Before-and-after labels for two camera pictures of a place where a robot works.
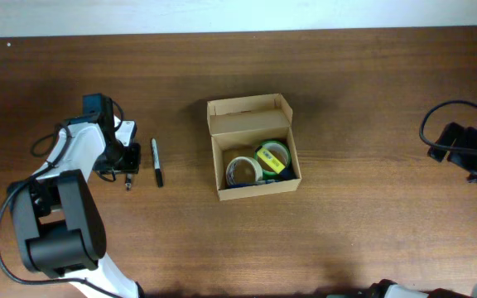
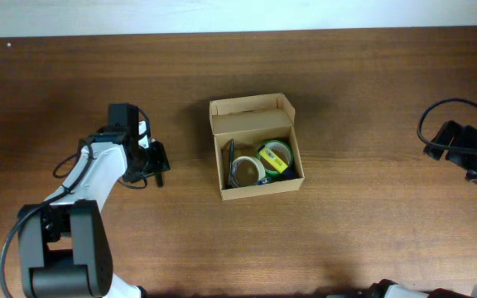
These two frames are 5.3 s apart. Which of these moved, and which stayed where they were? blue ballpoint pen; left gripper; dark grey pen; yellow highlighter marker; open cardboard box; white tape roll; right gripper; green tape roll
Moved: left gripper; dark grey pen; blue ballpoint pen; green tape roll
Stayed: open cardboard box; yellow highlighter marker; white tape roll; right gripper
